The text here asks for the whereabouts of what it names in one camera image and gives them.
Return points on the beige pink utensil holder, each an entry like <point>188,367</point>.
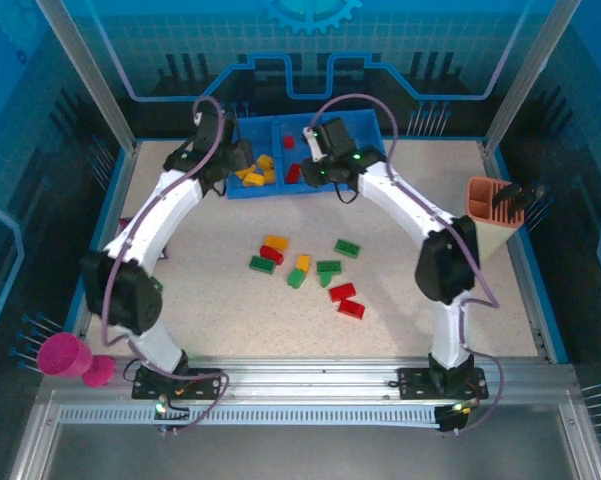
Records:
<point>495,235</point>

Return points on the yellow lego brick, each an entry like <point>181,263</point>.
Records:
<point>265,161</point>
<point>304,262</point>

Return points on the red lego brick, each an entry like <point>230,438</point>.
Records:
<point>272,254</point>
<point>289,142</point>
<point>294,173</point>
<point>351,309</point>
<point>342,291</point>

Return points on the blue divided plastic bin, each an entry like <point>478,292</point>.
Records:
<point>270,192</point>

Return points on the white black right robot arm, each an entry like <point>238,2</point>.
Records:
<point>405,200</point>

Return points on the green snack packet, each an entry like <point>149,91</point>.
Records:
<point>157,286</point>

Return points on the aluminium frame post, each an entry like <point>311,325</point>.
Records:
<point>530,75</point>
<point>89,75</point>

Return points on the light green lego brick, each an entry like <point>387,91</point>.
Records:
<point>297,278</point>
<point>325,280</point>

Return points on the black spatula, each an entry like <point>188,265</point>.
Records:
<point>507,200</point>

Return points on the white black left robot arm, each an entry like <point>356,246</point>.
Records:
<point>155,220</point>

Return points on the black metal-tipped utensil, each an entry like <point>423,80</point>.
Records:
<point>536,191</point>

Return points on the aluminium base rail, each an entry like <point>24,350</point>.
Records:
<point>305,380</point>

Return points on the small orange lego brick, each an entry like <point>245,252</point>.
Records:
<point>269,176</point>

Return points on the magenta dumbbell toy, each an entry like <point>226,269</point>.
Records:
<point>62,355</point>

